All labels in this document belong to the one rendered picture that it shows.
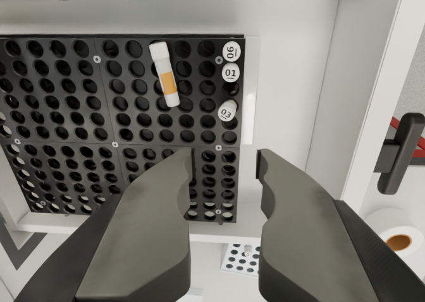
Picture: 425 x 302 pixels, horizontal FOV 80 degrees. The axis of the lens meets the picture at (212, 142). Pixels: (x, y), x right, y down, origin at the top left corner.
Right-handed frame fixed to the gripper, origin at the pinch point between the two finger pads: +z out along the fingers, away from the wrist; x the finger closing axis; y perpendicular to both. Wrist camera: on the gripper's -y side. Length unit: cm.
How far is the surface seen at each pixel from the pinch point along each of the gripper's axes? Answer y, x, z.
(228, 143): 3.8, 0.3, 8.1
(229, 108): 0.0, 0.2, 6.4
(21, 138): 3.8, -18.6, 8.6
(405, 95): 26, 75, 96
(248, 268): 35.5, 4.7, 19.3
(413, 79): 20, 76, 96
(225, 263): 33.3, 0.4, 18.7
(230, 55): -3.7, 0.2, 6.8
